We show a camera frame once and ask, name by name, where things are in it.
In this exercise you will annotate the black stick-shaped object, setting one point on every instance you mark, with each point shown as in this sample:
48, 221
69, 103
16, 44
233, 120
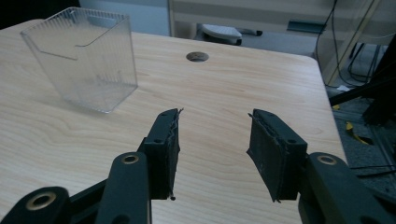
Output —
250, 31

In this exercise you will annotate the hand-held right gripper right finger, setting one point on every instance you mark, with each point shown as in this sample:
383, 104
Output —
274, 155

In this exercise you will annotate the white rounded device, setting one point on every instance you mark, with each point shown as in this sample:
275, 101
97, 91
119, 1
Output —
221, 32

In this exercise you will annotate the black metal stand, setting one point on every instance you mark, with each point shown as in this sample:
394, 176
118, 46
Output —
381, 93

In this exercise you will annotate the clear ribbed plastic container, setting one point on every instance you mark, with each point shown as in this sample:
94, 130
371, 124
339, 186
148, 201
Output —
90, 71

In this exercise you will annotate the yellow strip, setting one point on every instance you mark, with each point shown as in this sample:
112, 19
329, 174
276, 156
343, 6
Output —
355, 133

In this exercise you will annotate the white paper scrap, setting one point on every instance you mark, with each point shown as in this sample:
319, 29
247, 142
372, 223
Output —
343, 88

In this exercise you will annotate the small yellow scrap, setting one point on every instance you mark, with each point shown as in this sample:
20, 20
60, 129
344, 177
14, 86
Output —
336, 107

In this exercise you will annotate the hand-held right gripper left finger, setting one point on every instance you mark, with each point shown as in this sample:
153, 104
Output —
162, 155

